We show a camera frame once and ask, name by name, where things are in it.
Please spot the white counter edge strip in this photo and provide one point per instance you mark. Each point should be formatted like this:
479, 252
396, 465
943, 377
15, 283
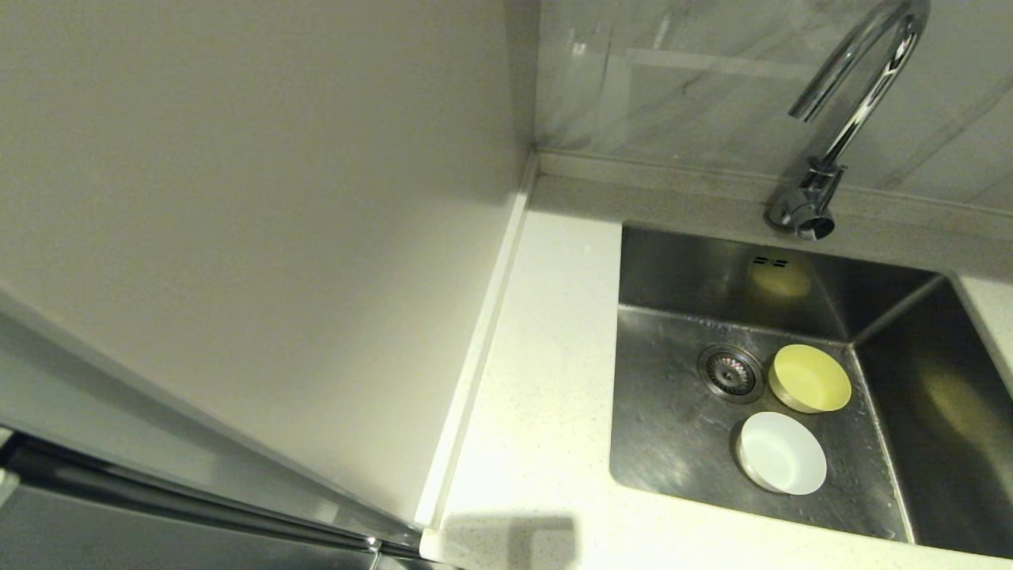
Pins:
484, 332

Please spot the yellow bowl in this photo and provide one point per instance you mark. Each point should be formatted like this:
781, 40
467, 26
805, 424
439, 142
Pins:
813, 380

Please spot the white bowl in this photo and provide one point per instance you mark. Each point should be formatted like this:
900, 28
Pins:
783, 455

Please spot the stainless steel sink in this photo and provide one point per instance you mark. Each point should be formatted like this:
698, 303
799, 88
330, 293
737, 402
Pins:
681, 443

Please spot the chrome gooseneck faucet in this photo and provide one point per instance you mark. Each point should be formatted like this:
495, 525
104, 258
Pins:
815, 190

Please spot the metal sink drain strainer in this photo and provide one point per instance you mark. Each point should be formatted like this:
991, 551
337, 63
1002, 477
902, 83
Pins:
730, 374

